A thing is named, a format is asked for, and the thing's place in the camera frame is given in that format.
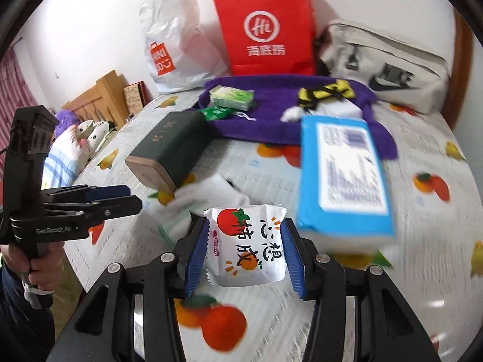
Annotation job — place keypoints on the white tissue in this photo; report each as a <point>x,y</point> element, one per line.
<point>292,114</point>

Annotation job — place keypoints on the white foam sponge block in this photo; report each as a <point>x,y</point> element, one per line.
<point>339,109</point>

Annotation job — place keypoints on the beige Nike waist bag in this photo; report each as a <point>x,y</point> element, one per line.
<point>398,70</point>

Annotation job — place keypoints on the green tea sachet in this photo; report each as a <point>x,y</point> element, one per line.
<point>219,112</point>

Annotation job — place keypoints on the purple plush toy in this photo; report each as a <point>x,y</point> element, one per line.
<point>65,118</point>

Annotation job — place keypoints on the fruit print tablecloth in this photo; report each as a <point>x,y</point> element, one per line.
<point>436,261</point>

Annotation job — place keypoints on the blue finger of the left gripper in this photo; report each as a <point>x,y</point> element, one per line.
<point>83,193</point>
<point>93,213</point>

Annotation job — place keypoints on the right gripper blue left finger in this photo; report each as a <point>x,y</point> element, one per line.
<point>195,263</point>

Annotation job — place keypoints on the white persimmon snack packet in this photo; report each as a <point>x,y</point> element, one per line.
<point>245,246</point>

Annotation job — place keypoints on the green pocket tissue pack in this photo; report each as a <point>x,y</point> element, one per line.
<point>231,97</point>

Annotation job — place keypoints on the dark green tea box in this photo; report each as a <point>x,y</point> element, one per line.
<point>167,154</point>

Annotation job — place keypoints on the brown wooden door frame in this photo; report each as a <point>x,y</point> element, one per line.
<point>460,74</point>

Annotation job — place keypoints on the striped pillow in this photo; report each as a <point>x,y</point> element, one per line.
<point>66,159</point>

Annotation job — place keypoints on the purple towel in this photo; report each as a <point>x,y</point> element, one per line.
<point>273,94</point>

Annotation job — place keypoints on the wooden headboard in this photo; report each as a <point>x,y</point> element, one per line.
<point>102,102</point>

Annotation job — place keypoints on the white cloth glove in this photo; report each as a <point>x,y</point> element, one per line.
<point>172,220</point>

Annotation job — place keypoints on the red Haidilao paper bag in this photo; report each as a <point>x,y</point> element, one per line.
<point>268,37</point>

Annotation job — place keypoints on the yellow black pouch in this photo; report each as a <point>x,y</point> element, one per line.
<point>309,99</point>

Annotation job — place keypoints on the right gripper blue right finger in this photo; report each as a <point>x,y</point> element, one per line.
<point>294,262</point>

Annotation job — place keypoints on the white Miniso plastic bag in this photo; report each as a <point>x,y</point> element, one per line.
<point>178,54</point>

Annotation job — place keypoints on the patterned book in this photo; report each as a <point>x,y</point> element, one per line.
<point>136,97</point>

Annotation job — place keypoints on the white plush toy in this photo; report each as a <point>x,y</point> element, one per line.
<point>91,135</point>

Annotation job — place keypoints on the person's left hand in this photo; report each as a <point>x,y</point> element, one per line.
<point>44,272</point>

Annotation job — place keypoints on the blue tissue pack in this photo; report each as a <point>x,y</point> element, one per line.
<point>344,203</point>

